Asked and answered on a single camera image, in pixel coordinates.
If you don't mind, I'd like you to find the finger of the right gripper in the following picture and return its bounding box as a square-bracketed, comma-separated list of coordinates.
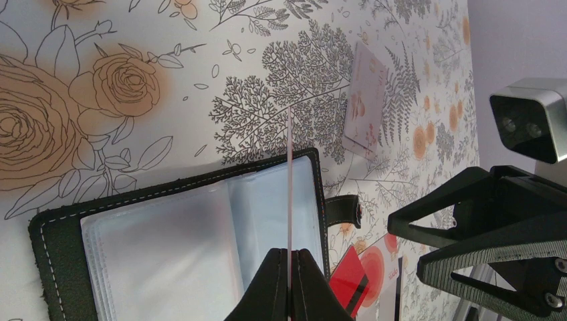
[417, 240, 566, 318]
[387, 165, 566, 248]

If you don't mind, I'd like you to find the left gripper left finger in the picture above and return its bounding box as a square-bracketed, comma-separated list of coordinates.
[225, 248, 288, 321]

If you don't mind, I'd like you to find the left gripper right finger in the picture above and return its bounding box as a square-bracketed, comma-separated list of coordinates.
[290, 249, 352, 321]

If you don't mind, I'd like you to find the white floral card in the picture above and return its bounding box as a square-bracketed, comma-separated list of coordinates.
[342, 41, 387, 160]

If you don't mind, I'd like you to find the floral patterned table mat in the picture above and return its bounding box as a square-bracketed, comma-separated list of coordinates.
[1, 1, 479, 320]

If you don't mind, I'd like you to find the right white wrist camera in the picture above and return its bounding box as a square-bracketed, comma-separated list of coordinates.
[489, 78, 566, 164]

